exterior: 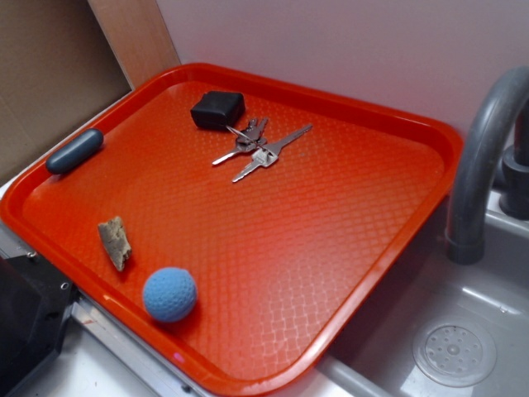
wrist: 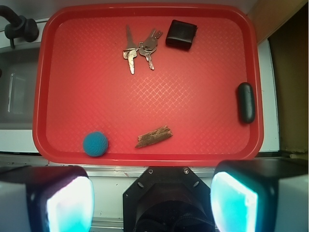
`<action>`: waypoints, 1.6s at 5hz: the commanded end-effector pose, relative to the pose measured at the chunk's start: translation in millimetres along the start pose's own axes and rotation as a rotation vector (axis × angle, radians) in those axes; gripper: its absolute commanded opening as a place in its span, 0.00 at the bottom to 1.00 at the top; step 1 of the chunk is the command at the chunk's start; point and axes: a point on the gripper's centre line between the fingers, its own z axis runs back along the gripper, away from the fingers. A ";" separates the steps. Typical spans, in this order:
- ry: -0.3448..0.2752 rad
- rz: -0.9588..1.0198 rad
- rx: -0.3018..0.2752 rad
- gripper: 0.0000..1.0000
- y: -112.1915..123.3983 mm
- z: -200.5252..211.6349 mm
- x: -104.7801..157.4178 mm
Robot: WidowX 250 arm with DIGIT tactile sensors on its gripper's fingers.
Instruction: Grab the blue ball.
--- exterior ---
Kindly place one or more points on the blue dimpled ball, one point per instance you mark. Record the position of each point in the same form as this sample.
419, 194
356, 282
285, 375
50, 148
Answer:
170, 294

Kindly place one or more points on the silver key with square head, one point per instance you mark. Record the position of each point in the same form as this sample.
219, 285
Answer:
262, 158

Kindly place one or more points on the orange plastic tray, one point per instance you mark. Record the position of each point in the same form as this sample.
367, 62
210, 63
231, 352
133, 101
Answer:
281, 259

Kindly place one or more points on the long silver key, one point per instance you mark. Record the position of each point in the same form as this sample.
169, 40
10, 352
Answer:
269, 148

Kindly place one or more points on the small dark key bunch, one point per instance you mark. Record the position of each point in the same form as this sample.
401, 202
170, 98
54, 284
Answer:
252, 136

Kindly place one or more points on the black key fob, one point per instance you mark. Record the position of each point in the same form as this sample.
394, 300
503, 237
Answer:
217, 110

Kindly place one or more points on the beige rough stone piece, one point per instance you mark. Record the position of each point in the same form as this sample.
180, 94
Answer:
113, 236

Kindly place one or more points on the dark grey oval capsule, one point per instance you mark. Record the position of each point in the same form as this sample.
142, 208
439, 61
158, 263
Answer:
75, 152

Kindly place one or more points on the light wooden board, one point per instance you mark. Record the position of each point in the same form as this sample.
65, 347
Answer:
138, 37

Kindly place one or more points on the grey plastic sink basin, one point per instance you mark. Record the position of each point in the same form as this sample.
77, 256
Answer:
373, 354

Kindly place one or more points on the grey curved faucet spout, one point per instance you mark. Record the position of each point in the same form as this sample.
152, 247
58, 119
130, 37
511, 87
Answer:
491, 133

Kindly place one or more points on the brown cardboard sheet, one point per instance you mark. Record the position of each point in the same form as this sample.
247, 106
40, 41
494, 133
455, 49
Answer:
57, 72

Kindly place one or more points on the round sink drain strainer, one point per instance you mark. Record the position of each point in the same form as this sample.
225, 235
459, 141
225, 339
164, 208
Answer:
454, 351

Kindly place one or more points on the dark grey faucet handle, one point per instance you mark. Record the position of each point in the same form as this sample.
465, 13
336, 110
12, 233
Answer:
514, 200

